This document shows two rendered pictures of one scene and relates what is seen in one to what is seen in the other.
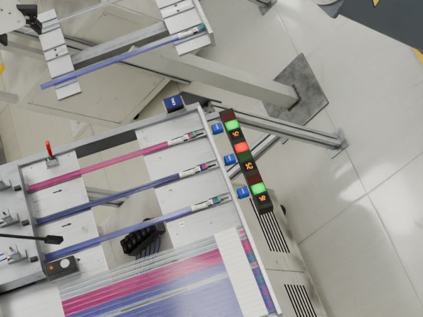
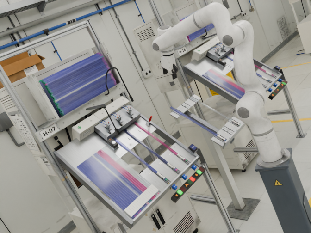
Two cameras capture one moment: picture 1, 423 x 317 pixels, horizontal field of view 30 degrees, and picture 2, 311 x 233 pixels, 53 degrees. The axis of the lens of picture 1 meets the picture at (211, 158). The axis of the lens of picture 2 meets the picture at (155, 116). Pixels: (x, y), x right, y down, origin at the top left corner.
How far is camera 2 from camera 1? 0.70 m
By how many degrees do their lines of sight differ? 29
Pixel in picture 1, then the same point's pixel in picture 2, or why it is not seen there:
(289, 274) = not seen: outside the picture
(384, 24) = (273, 197)
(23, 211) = (124, 122)
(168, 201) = (155, 164)
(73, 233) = (127, 142)
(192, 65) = (217, 154)
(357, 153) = not seen: outside the picture
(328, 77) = (257, 214)
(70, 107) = (188, 142)
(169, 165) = (169, 158)
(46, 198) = (134, 128)
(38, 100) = (182, 130)
